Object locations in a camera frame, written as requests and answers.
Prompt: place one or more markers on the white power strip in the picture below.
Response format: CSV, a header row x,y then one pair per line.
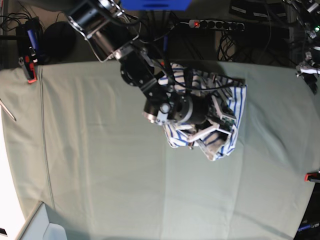
x,y
217,25

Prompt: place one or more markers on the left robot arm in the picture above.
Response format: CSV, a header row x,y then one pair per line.
x,y
307,17

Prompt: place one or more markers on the red black clamp right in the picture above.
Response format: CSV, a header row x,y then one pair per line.
x,y
313,177

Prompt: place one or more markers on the red black clamp left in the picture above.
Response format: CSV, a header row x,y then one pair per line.
x,y
27,47

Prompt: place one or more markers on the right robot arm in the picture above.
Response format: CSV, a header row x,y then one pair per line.
x,y
112,35

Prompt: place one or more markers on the green table cloth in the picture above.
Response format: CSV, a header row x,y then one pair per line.
x,y
77,141

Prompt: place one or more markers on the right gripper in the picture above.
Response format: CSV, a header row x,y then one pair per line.
x,y
206,108

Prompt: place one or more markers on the white plastic bin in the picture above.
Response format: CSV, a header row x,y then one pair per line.
x,y
37,226

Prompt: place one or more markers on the dark round floor object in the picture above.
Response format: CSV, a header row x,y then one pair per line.
x,y
59,41

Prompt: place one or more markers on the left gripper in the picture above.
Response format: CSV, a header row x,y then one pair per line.
x,y
308,69

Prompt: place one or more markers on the blue white striped t-shirt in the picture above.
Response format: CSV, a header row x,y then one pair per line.
x,y
213,148

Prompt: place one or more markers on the red black clamp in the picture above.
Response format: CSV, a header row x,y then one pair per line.
x,y
27,47
313,177

